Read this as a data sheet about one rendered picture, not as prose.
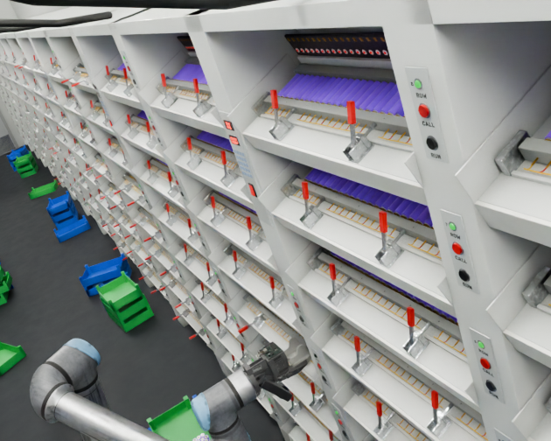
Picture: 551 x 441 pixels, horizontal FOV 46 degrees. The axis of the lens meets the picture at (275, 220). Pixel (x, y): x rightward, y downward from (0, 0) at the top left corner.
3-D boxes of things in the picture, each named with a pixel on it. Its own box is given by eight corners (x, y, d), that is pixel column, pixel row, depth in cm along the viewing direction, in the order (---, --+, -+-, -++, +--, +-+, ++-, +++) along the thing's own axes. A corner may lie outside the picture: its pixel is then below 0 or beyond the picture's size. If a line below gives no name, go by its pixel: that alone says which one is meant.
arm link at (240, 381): (247, 411, 175) (233, 395, 184) (262, 402, 177) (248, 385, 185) (235, 387, 172) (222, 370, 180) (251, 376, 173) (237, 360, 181)
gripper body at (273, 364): (286, 350, 177) (248, 374, 173) (296, 374, 181) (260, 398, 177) (274, 339, 184) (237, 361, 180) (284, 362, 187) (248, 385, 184)
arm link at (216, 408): (198, 424, 180) (183, 395, 177) (237, 399, 183) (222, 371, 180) (209, 440, 171) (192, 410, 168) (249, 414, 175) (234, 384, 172)
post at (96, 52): (230, 381, 321) (71, 27, 251) (223, 372, 330) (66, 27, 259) (264, 360, 328) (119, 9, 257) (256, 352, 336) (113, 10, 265)
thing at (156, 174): (195, 218, 226) (168, 192, 220) (146, 185, 279) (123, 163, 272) (234, 176, 229) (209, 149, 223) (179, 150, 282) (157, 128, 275)
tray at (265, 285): (312, 344, 174) (282, 314, 167) (225, 274, 226) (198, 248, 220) (361, 287, 177) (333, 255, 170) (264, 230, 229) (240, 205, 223)
